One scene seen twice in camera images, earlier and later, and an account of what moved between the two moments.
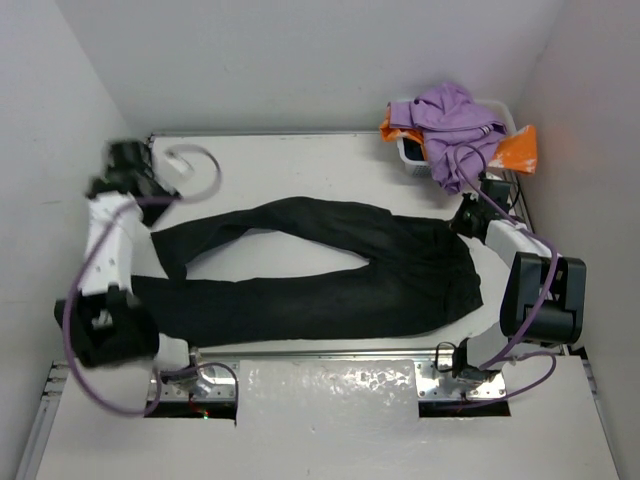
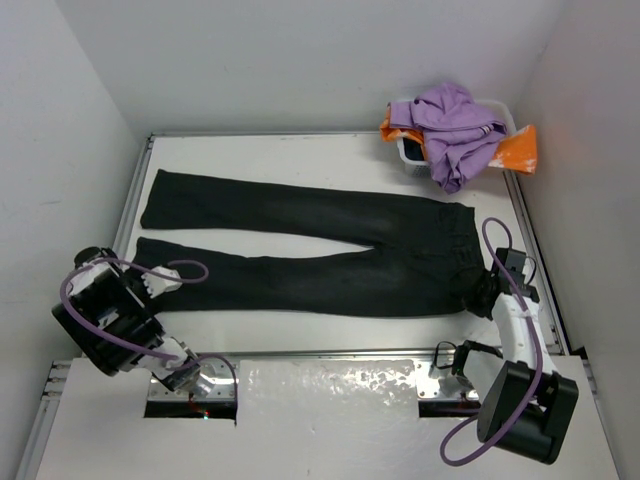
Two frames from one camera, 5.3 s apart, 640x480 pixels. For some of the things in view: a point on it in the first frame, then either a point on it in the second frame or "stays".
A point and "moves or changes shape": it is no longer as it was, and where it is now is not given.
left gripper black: [160, 188] -> [138, 277]
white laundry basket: [411, 149] stays
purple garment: [459, 135] stays
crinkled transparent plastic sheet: [326, 391] stays
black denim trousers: [422, 270] moves or changes shape
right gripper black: [456, 225] -> [469, 301]
